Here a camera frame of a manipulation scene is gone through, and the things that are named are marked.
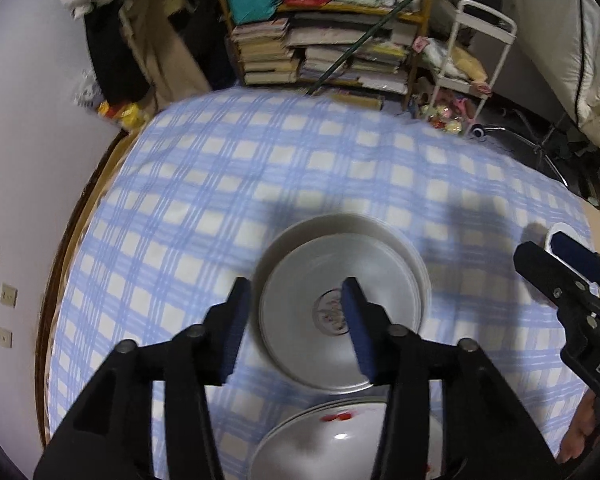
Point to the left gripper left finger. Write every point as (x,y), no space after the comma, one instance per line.
(106,434)

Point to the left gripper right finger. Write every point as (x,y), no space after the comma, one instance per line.
(486,431)

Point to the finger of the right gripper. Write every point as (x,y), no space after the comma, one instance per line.
(545,273)
(577,256)

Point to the cherry plate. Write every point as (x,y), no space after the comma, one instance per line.
(336,440)

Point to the small patterned bowl with emblem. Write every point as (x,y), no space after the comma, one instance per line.
(300,315)

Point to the large white bowl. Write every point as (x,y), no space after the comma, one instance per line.
(319,253)

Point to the person's right hand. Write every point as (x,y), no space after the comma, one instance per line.
(583,431)

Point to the cream recliner chair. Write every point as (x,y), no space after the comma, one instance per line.
(562,38)

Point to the white utility cart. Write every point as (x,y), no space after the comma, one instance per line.
(461,83)

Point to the blue plaid tablecloth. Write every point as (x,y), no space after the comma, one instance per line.
(211,183)

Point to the dark green pole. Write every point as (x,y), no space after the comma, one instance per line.
(392,15)

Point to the wooden shelf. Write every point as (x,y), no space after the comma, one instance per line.
(320,34)

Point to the yellow toy bag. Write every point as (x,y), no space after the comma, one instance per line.
(88,95)

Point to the stack of books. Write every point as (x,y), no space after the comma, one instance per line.
(264,57)

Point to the beige coat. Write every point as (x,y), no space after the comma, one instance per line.
(162,56)

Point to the lower wall socket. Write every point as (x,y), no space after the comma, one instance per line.
(5,338)

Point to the wall socket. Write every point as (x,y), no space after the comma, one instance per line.
(8,295)
(5,338)

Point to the upper wall socket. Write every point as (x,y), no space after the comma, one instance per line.
(8,295)

